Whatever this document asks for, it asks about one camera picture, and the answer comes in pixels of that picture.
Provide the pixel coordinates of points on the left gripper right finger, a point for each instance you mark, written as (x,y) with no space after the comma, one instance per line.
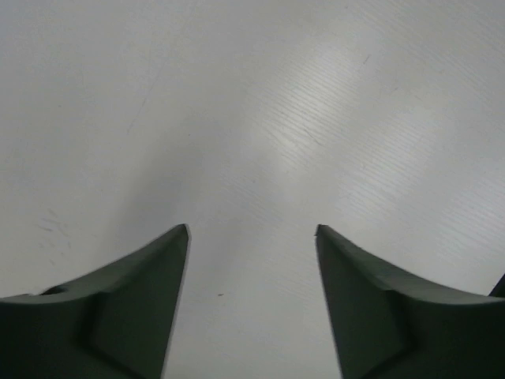
(389,323)

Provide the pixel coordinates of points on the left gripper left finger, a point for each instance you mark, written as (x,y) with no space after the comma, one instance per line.
(114,322)

